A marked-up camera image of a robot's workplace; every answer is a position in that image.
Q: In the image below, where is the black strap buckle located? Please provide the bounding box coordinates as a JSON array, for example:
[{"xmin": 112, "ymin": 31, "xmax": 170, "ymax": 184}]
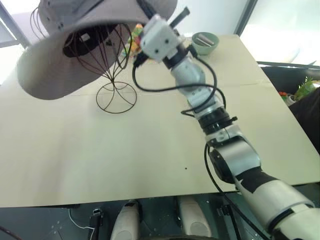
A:
[
  {"xmin": 216, "ymin": 204, "xmax": 231, "ymax": 217},
  {"xmin": 89, "ymin": 207, "xmax": 105, "ymax": 240}
]

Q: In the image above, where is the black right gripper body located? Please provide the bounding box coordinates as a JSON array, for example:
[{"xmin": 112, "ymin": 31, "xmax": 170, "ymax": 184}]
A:
[{"xmin": 174, "ymin": 27, "xmax": 195, "ymax": 57}]

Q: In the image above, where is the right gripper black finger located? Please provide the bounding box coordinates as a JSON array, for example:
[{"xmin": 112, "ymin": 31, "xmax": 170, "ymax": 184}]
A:
[
  {"xmin": 170, "ymin": 6, "xmax": 191, "ymax": 28},
  {"xmin": 136, "ymin": 0, "xmax": 157, "ymax": 20}
]

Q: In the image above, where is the green artificial plant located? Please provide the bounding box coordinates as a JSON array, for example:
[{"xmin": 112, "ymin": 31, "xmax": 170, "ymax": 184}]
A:
[{"xmin": 294, "ymin": 76, "xmax": 318, "ymax": 98}]

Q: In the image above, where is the dark window frame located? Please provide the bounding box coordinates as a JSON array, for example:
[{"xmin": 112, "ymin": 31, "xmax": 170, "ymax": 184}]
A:
[{"xmin": 0, "ymin": 0, "xmax": 32, "ymax": 49}]

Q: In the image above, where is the beige rounded foot shape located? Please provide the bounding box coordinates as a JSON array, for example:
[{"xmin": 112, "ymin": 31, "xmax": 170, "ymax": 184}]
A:
[
  {"xmin": 109, "ymin": 199, "xmax": 141, "ymax": 240},
  {"xmin": 178, "ymin": 197, "xmax": 212, "ymax": 237}
]

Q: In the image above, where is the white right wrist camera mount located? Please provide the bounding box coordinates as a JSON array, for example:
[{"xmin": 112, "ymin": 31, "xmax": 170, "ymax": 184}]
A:
[{"xmin": 139, "ymin": 14, "xmax": 181, "ymax": 63}]

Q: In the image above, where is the red and white small item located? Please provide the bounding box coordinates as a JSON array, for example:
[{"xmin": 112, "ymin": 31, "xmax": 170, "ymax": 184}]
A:
[{"xmin": 279, "ymin": 91, "xmax": 298, "ymax": 106}]

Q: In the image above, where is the colourful toy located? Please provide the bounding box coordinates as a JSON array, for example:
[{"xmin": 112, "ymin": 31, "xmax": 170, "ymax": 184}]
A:
[{"xmin": 128, "ymin": 23, "xmax": 145, "ymax": 55}]

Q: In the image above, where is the pale green bowl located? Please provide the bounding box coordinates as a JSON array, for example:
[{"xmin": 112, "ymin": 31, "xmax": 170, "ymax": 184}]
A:
[{"xmin": 191, "ymin": 31, "xmax": 220, "ymax": 56}]

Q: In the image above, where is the grey brimmed hat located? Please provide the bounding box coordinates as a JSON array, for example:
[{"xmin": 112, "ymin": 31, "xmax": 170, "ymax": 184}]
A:
[{"xmin": 16, "ymin": 0, "xmax": 178, "ymax": 101}]

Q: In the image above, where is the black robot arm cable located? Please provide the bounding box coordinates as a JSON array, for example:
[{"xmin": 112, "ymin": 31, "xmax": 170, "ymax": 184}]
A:
[
  {"xmin": 204, "ymin": 143, "xmax": 272, "ymax": 240},
  {"xmin": 132, "ymin": 46, "xmax": 227, "ymax": 118}
]

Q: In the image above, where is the black bin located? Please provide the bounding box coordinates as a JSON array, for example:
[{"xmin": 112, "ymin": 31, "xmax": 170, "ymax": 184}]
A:
[{"xmin": 257, "ymin": 61, "xmax": 320, "ymax": 102}]

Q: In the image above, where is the brown wire hat stand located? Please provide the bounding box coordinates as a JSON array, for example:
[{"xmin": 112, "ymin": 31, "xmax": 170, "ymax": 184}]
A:
[{"xmin": 29, "ymin": 6, "xmax": 138, "ymax": 115}]

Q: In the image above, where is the dark wall post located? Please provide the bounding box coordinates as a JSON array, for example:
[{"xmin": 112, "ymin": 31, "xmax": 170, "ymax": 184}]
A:
[{"xmin": 233, "ymin": 0, "xmax": 258, "ymax": 36}]

